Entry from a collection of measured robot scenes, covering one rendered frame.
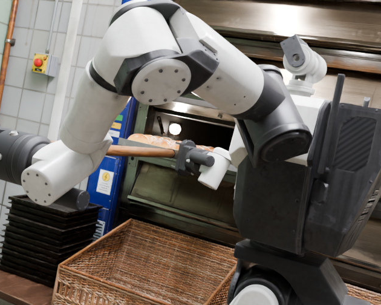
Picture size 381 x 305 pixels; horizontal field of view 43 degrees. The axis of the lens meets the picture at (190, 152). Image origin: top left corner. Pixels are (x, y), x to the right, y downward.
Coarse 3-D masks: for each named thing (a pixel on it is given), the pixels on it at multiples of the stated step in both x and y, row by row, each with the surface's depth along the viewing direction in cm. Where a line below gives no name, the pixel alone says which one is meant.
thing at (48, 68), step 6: (36, 54) 235; (42, 54) 234; (48, 54) 233; (42, 60) 233; (48, 60) 232; (54, 60) 236; (42, 66) 233; (48, 66) 233; (54, 66) 237; (36, 72) 235; (42, 72) 233; (48, 72) 234; (54, 72) 238
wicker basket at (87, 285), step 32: (128, 224) 212; (96, 256) 193; (128, 256) 209; (160, 256) 205; (192, 256) 200; (224, 256) 196; (64, 288) 177; (96, 288) 166; (128, 288) 202; (160, 288) 200; (192, 288) 196; (224, 288) 175
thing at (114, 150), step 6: (108, 150) 130; (114, 150) 133; (120, 150) 136; (126, 150) 139; (132, 150) 142; (138, 150) 145; (144, 150) 149; (150, 150) 152; (156, 150) 156; (162, 150) 161; (168, 150) 165; (132, 156) 145; (138, 156) 147; (144, 156) 150; (150, 156) 154; (156, 156) 157; (162, 156) 161; (168, 156) 165
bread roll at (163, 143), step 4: (156, 140) 185; (160, 140) 184; (164, 140) 184; (168, 140) 185; (152, 144) 185; (156, 144) 184; (160, 144) 183; (164, 144) 183; (168, 144) 183; (172, 148) 183
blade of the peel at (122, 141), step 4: (120, 140) 188; (124, 140) 187; (128, 140) 187; (132, 140) 186; (120, 144) 188; (124, 144) 187; (128, 144) 187; (132, 144) 186; (136, 144) 185; (140, 144) 185; (144, 144) 184; (148, 144) 183; (160, 148) 181; (164, 148) 181; (228, 168) 171; (232, 168) 170; (236, 168) 169
